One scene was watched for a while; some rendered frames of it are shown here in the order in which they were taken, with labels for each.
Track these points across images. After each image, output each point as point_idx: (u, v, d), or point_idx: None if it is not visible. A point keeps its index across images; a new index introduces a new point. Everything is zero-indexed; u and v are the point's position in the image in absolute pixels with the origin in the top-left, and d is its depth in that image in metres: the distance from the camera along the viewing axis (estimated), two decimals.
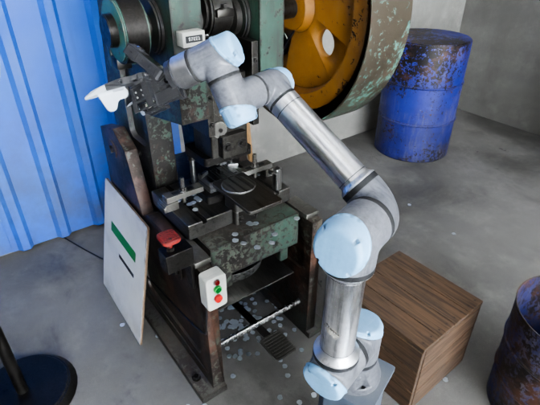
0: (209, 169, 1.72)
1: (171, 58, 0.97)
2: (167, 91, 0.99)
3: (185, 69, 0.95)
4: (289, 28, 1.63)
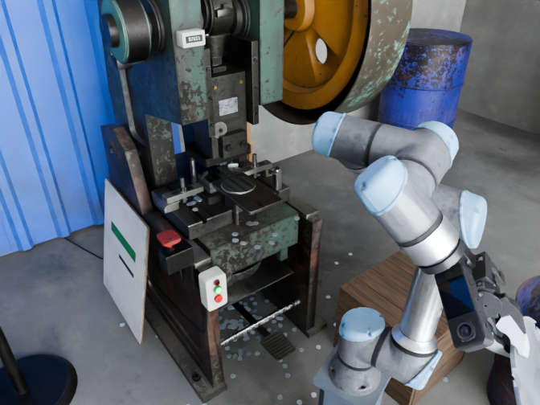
0: (209, 169, 1.72)
1: (447, 249, 0.61)
2: None
3: (444, 215, 0.63)
4: (303, 18, 1.55)
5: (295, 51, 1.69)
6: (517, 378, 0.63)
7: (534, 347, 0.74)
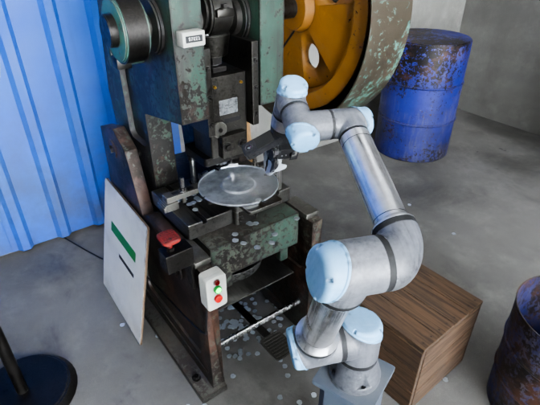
0: (209, 169, 1.72)
1: (277, 130, 1.21)
2: None
3: None
4: (301, 22, 1.57)
5: (288, 47, 1.72)
6: (267, 174, 1.69)
7: (259, 193, 1.57)
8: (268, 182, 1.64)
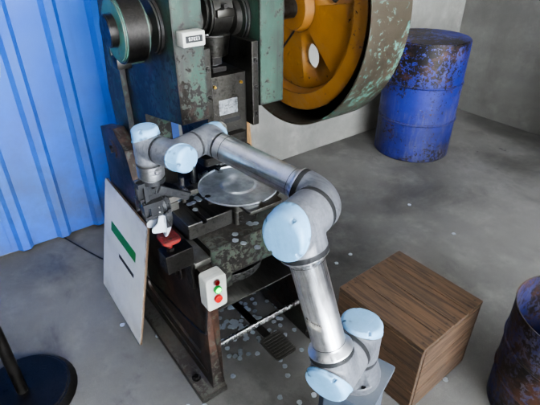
0: (209, 169, 1.72)
1: None
2: None
3: None
4: (301, 22, 1.57)
5: (288, 47, 1.72)
6: (220, 170, 1.71)
7: None
8: (235, 170, 1.72)
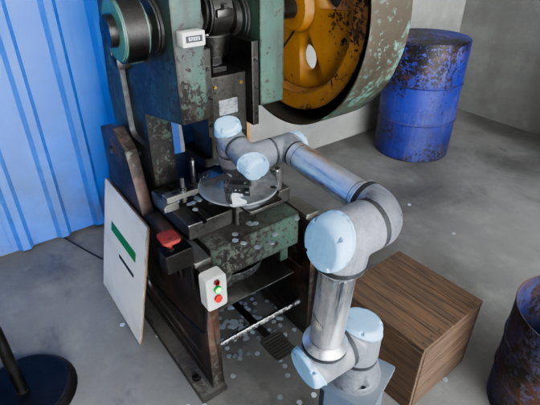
0: (209, 169, 1.72)
1: (220, 165, 1.31)
2: (242, 173, 1.34)
3: (232, 161, 1.28)
4: (283, 22, 1.64)
5: None
6: None
7: (210, 186, 1.61)
8: (218, 198, 1.55)
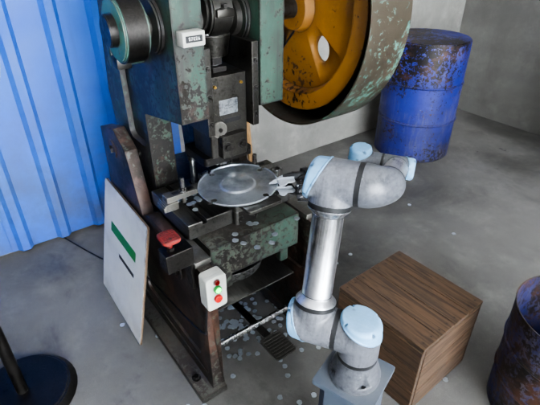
0: (209, 169, 1.72)
1: None
2: None
3: None
4: None
5: (329, 12, 1.50)
6: None
7: (225, 198, 1.55)
8: (249, 198, 1.53)
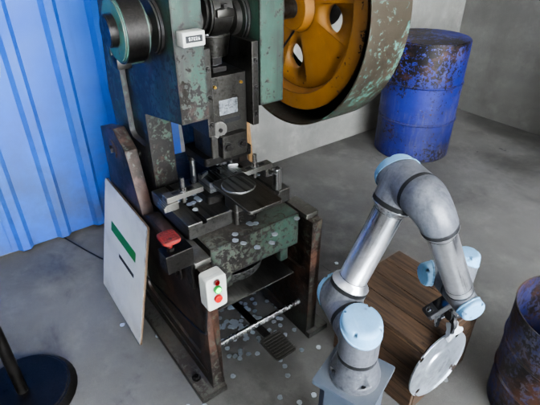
0: (209, 169, 1.72)
1: None
2: None
3: None
4: (296, 28, 1.60)
5: None
6: None
7: (451, 360, 1.69)
8: (458, 343, 1.66)
